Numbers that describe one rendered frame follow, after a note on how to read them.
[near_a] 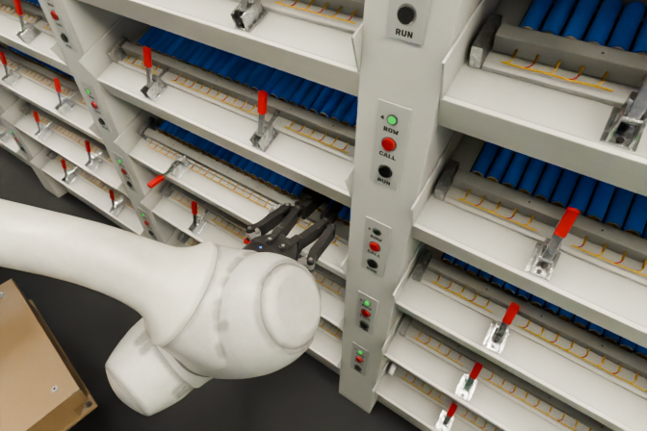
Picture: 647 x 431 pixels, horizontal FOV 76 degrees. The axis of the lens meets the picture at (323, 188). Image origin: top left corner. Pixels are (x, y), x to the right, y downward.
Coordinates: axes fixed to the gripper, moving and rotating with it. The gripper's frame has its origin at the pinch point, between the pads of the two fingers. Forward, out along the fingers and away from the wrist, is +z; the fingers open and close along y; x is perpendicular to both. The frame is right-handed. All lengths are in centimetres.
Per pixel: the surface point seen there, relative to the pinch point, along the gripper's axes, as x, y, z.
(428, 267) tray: -3.6, 20.6, 0.9
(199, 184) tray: -7.1, -29.6, -1.8
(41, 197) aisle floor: -61, -128, 4
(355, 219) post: 6.6, 9.5, -7.0
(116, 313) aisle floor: -64, -62, -12
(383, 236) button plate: 6.2, 14.3, -7.3
